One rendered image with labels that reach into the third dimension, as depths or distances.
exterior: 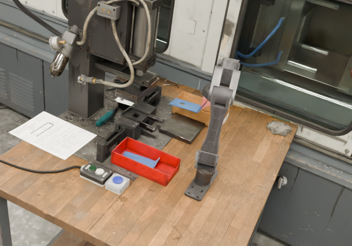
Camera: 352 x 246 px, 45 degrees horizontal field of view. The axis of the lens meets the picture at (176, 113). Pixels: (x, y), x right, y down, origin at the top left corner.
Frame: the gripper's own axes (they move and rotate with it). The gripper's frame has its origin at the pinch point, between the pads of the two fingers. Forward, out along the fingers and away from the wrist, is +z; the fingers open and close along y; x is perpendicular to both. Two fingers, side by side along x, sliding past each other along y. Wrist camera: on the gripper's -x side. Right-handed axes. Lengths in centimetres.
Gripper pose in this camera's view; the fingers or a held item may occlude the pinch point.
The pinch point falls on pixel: (202, 106)
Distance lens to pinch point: 184.7
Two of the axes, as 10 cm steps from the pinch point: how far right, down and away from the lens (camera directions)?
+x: -4.5, 3.9, -8.0
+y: -7.3, -6.8, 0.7
